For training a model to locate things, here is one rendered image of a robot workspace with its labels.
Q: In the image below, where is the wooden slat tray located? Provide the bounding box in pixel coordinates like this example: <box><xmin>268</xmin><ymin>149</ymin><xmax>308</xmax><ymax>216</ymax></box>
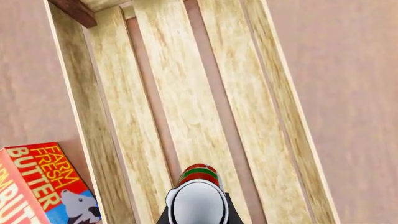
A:
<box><xmin>43</xmin><ymin>0</ymin><xmax>342</xmax><ymax>224</ymax></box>

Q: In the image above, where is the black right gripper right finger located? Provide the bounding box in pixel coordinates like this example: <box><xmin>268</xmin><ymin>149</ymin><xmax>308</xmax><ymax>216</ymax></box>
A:
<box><xmin>224</xmin><ymin>192</ymin><xmax>245</xmax><ymax>224</ymax></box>

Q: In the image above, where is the red and green sauce tin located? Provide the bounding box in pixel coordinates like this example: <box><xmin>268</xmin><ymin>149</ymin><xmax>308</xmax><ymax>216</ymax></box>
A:
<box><xmin>165</xmin><ymin>163</ymin><xmax>230</xmax><ymax>224</ymax></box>

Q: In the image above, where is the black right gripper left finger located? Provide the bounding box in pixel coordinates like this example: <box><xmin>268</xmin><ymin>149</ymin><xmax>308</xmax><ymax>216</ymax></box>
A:
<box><xmin>154</xmin><ymin>206</ymin><xmax>171</xmax><ymax>224</ymax></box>

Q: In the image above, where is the red butter box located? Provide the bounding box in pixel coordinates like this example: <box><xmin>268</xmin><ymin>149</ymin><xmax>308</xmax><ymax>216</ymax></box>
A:
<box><xmin>0</xmin><ymin>142</ymin><xmax>103</xmax><ymax>224</ymax></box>

